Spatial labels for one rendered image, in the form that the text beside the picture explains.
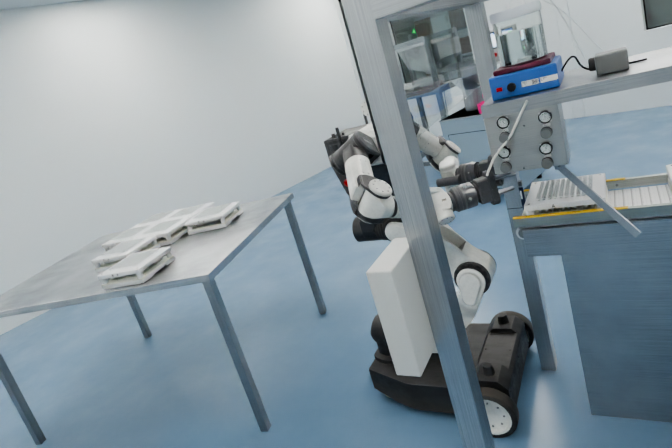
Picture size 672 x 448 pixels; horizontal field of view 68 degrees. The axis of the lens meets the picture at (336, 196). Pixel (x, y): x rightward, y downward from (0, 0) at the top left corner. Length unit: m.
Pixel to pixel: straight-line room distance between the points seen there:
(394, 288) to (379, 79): 0.43
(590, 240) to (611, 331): 0.37
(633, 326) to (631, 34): 5.04
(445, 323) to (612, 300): 0.87
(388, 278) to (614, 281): 1.03
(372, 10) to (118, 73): 5.37
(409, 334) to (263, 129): 6.17
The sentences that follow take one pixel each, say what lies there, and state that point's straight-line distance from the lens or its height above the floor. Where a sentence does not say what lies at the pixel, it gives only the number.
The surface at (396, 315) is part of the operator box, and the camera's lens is 1.08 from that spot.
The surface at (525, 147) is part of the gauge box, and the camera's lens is 1.66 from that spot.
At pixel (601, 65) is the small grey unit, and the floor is 1.27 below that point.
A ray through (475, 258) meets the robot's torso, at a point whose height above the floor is 0.63.
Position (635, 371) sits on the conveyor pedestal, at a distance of 2.10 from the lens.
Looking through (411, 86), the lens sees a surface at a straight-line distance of 1.28.
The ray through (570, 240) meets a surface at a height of 0.74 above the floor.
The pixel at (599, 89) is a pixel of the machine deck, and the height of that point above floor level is 1.21.
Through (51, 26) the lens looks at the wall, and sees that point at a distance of 6.14.
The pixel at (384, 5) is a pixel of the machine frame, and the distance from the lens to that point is 1.00.
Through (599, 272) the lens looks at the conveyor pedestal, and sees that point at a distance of 1.89.
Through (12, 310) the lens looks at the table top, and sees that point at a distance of 2.95.
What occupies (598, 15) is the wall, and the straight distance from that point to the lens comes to 6.76.
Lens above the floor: 1.49
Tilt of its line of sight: 14 degrees down
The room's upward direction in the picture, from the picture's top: 17 degrees counter-clockwise
